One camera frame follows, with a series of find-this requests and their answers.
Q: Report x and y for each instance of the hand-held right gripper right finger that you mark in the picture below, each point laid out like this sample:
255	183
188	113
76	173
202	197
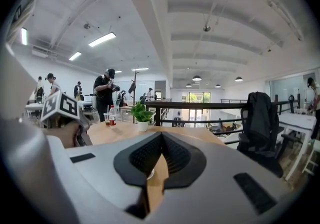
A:
187	165

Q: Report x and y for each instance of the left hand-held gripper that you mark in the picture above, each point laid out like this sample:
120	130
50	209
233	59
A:
62	105

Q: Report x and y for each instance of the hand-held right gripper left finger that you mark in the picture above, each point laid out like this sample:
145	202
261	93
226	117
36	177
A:
130	165

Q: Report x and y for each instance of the white plate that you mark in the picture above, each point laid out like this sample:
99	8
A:
150	174

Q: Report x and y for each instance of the light wooden table top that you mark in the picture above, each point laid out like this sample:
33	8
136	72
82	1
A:
120	131

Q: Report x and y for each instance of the white desk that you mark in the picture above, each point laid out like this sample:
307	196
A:
33	106
297	120

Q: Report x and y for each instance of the plastic cup with dark drink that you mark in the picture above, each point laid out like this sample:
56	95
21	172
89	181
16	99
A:
107	119

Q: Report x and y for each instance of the green plant in white pot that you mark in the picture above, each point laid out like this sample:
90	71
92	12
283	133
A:
142	118

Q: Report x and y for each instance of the long ceiling light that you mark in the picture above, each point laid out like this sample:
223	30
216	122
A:
24	36
75	56
118	71
140	69
102	39

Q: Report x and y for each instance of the red label drink bottle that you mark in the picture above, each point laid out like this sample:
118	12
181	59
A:
112	116

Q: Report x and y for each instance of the black metal railing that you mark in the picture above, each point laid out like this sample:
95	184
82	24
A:
200	105

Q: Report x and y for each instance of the wooden coat rack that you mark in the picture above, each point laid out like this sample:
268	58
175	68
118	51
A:
135	88

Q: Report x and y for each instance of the dome pendant lamp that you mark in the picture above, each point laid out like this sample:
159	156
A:
188	85
196	78
218	86
239	79

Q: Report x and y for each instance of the round ceiling fixture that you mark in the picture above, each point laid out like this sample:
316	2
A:
206	28
86	26

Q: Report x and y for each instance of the black office chair with jacket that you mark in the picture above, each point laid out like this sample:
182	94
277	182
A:
262	128

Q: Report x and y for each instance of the white stool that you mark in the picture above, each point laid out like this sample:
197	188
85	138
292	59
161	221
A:
313	153

